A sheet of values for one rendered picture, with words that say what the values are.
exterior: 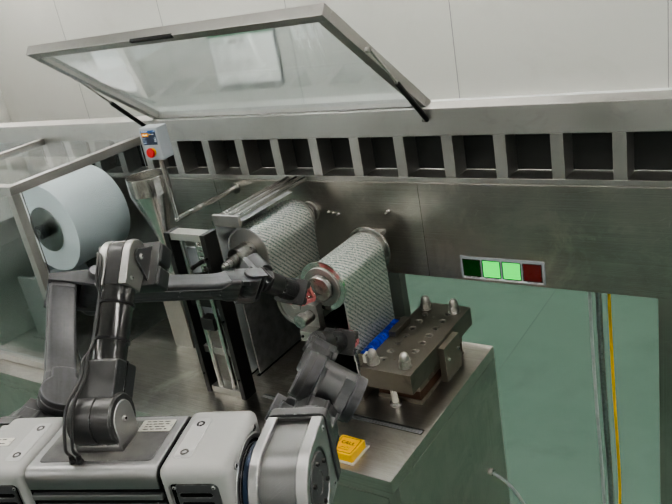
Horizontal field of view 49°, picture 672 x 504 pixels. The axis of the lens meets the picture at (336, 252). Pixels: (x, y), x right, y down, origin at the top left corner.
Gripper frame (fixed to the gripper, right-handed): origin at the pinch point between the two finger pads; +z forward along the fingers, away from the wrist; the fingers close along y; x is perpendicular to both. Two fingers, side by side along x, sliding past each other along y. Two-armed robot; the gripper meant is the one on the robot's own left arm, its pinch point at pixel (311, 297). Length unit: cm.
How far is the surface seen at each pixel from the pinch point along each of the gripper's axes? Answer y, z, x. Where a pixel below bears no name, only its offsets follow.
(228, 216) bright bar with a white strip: -24.5, -14.4, 17.8
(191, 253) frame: -35.3, -14.7, 6.0
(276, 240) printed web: -16.5, -1.2, 15.1
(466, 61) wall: -83, 196, 180
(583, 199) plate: 63, 21, 38
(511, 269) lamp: 41, 33, 20
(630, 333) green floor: 20, 242, 38
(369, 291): 6.8, 17.0, 6.5
